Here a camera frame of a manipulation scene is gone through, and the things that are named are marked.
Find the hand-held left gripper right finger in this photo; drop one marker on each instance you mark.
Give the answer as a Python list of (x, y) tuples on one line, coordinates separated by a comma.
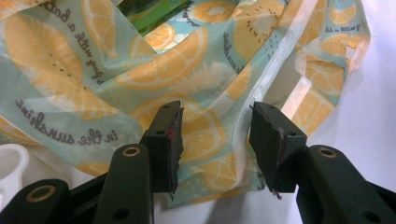
[(275, 149)]

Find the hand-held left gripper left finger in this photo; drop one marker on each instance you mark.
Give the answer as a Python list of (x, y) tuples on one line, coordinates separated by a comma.
[(163, 155)]

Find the fruit-print cloth bag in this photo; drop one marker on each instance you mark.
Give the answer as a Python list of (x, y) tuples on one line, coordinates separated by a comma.
[(93, 93)]

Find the green snack packet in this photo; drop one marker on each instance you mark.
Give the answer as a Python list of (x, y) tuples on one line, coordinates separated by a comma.
[(149, 12)]

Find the white plastic tray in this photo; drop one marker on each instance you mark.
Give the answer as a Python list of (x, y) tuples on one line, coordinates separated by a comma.
[(11, 168)]

